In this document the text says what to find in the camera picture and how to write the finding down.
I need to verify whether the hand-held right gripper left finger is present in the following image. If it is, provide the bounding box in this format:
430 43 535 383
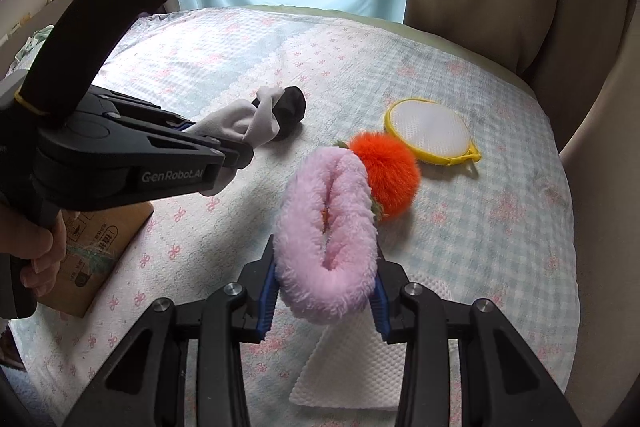
62 236 279 427

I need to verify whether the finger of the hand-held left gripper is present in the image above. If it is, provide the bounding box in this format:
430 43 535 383
144 131 255 170
90 86 197 136

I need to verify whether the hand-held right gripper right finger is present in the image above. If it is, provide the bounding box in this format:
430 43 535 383
369 251 583 427

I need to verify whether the white and black sock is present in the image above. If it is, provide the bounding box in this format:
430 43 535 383
191 85 307 198

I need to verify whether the pink fluffy sock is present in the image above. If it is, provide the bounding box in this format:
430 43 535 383
272 146 382 327

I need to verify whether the person's left hand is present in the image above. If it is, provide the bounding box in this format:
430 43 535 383
0 202 69 299

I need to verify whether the white textured paper towel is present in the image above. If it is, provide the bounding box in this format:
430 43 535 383
288 277 461 410

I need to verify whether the brown cardboard box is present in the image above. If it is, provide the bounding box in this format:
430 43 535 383
36 201 155 319

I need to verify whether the pale green cloth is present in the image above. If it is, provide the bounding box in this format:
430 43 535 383
9 24 56 75

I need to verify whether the orange fluffy plush ball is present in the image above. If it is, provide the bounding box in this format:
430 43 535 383
334 132 422 224

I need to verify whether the yellow round mesh pouch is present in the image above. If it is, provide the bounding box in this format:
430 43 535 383
383 98 482 168

